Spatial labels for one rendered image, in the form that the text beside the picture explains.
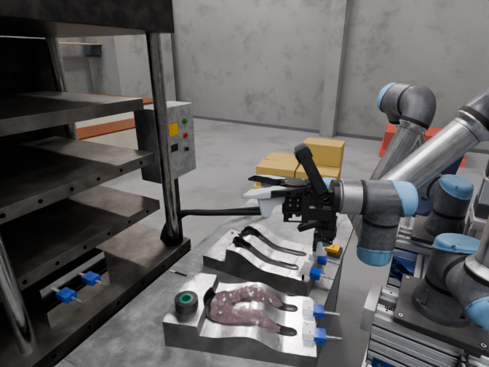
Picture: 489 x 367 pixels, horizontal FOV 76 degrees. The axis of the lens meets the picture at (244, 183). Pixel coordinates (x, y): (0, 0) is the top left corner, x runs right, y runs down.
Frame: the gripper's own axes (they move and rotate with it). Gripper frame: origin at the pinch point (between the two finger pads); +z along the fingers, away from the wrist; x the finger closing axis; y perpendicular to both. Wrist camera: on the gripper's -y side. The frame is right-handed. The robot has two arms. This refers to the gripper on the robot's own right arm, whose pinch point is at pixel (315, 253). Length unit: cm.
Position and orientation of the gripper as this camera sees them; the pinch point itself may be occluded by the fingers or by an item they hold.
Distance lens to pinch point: 144.0
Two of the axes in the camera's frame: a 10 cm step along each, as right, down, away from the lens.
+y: 8.9, 1.7, -4.2
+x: 4.6, -3.4, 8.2
